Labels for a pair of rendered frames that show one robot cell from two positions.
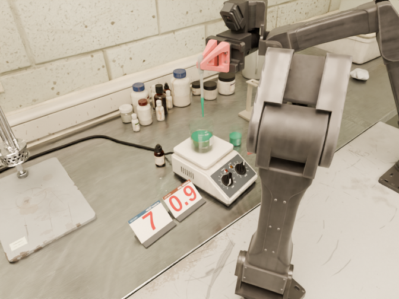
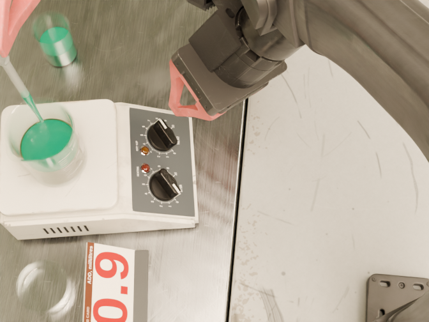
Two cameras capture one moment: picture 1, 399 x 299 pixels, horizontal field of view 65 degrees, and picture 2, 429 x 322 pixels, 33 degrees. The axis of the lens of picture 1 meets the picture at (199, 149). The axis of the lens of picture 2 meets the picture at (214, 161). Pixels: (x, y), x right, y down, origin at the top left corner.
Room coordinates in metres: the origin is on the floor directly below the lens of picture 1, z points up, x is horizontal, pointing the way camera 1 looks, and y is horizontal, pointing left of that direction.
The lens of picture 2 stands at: (0.36, 0.07, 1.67)
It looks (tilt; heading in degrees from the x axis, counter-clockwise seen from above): 69 degrees down; 314
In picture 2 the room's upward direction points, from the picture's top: 1 degrees counter-clockwise
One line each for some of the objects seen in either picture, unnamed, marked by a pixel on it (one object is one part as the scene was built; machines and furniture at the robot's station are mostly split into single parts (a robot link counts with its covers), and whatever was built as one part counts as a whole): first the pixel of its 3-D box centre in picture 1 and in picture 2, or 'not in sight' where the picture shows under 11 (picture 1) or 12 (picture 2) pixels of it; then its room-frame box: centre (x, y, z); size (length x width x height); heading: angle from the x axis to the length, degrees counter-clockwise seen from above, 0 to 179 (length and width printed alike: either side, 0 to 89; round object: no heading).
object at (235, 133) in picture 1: (235, 134); (55, 40); (0.79, -0.11, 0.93); 0.04 x 0.04 x 0.06
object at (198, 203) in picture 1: (184, 199); (116, 288); (0.53, 0.04, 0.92); 0.09 x 0.06 x 0.04; 134
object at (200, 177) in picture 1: (211, 164); (91, 169); (0.64, -0.03, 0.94); 0.22 x 0.13 x 0.08; 47
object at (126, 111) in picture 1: (126, 113); not in sight; (0.95, 0.25, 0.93); 0.05 x 0.05 x 0.05
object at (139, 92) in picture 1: (140, 99); not in sight; (0.99, 0.20, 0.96); 0.06 x 0.06 x 0.11
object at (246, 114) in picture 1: (255, 99); not in sight; (0.95, -0.20, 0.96); 0.08 x 0.08 x 0.13; 39
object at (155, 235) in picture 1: (152, 222); not in sight; (0.46, 0.11, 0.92); 0.09 x 0.06 x 0.04; 134
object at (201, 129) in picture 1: (200, 136); (47, 147); (0.65, 0.00, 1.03); 0.07 x 0.06 x 0.08; 97
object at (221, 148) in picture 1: (203, 148); (59, 156); (0.66, -0.01, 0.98); 0.12 x 0.12 x 0.01; 47
